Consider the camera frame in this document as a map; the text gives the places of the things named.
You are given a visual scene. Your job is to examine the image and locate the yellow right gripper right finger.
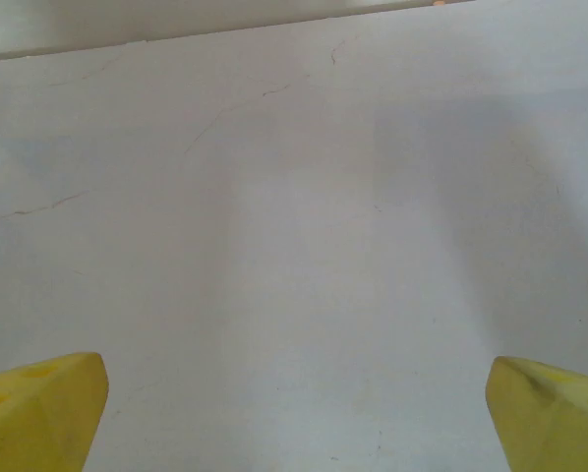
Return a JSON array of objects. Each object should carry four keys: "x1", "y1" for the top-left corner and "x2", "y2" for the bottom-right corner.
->
[{"x1": 486, "y1": 355, "x2": 588, "y2": 472}]

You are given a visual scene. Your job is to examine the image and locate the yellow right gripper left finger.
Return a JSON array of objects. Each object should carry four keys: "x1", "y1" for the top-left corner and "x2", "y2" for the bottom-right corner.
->
[{"x1": 0, "y1": 351, "x2": 110, "y2": 472}]

